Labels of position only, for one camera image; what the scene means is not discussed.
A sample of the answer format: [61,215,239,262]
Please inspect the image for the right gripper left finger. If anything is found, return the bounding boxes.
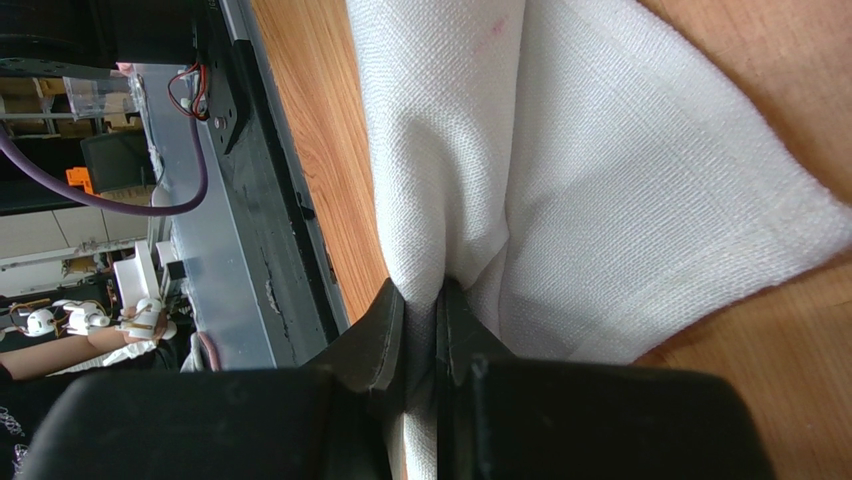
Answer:
[307,279,405,479]

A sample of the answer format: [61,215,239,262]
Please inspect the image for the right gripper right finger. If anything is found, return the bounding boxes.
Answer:
[435,278,513,479]

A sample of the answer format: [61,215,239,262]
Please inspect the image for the white cloth napkin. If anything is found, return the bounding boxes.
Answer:
[347,1,851,479]

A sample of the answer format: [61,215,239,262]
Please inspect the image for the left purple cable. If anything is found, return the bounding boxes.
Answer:
[0,116,210,218]

